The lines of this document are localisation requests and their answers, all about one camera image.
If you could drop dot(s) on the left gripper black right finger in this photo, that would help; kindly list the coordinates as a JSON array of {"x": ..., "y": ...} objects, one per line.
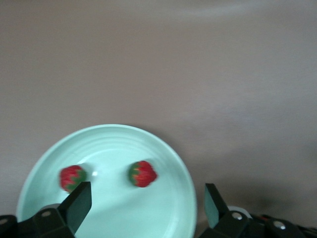
[{"x": 223, "y": 223}]

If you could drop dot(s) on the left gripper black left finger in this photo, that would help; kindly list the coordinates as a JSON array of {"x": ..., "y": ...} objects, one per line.
[{"x": 74, "y": 213}]

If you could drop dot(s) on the red strawberry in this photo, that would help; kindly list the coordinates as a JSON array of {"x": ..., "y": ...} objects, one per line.
[
  {"x": 143, "y": 173},
  {"x": 73, "y": 178}
]

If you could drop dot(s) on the pale green round plate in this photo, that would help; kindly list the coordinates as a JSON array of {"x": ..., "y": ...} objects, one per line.
[{"x": 123, "y": 210}]

